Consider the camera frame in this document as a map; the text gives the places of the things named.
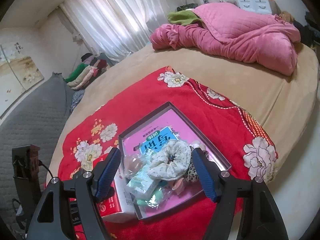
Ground black bag on floor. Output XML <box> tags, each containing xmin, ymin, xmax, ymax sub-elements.
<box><xmin>293</xmin><ymin>11</ymin><xmax>319</xmax><ymax>51</ymax></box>

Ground white drawer cabinet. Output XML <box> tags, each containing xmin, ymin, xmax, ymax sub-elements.
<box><xmin>237</xmin><ymin>0</ymin><xmax>272</xmax><ymax>15</ymax></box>

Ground green cloth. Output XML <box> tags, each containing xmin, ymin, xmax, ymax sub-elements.
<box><xmin>167</xmin><ymin>10</ymin><xmax>202</xmax><ymax>26</ymax></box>

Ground leopard print scrunchie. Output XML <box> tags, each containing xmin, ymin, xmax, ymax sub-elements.
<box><xmin>183</xmin><ymin>159</ymin><xmax>199</xmax><ymax>183</ymax></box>

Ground white sheer curtain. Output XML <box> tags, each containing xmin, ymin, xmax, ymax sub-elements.
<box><xmin>60</xmin><ymin>0</ymin><xmax>184</xmax><ymax>62</ymax></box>

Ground stack of folded clothes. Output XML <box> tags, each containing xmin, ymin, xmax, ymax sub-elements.
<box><xmin>65</xmin><ymin>53</ymin><xmax>111</xmax><ymax>91</ymax></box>

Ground white floral scrunchie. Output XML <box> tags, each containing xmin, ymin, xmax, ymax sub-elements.
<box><xmin>147</xmin><ymin>139</ymin><xmax>191</xmax><ymax>181</ymax></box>

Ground red tissue box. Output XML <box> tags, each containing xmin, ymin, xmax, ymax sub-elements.
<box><xmin>98</xmin><ymin>164</ymin><xmax>137</xmax><ymax>223</ymax></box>

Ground black cable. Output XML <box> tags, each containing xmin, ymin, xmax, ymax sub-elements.
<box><xmin>37</xmin><ymin>159</ymin><xmax>54</xmax><ymax>179</ymax></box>

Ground grey quilted headboard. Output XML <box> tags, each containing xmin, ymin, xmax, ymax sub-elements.
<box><xmin>1</xmin><ymin>73</ymin><xmax>74</xmax><ymax>217</ymax></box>

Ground small green tissue pack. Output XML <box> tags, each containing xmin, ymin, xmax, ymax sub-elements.
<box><xmin>126</xmin><ymin>164</ymin><xmax>160</xmax><ymax>200</ymax></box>

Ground grey tray with pink book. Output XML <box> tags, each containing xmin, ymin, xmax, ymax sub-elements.
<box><xmin>119</xmin><ymin>102</ymin><xmax>231</xmax><ymax>220</ymax></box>

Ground clear bag with pink item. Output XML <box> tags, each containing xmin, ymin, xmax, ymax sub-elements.
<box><xmin>123</xmin><ymin>153</ymin><xmax>146</xmax><ymax>179</ymax></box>

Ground green sponge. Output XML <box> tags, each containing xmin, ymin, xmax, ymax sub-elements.
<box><xmin>136</xmin><ymin>186</ymin><xmax>173</xmax><ymax>209</ymax></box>

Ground beige round bed cover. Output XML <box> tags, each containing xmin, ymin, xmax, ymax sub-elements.
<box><xmin>50</xmin><ymin>43</ymin><xmax>318</xmax><ymax>181</ymax></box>

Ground pink quilted duvet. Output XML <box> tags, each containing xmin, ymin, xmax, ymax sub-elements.
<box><xmin>150</xmin><ymin>2</ymin><xmax>300</xmax><ymax>76</ymax></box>

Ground wall painting panels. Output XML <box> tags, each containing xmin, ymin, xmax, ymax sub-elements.
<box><xmin>0</xmin><ymin>42</ymin><xmax>44</xmax><ymax>115</ymax></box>

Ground dark patterned cloth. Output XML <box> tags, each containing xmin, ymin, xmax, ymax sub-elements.
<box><xmin>70</xmin><ymin>89</ymin><xmax>85</xmax><ymax>113</ymax></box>

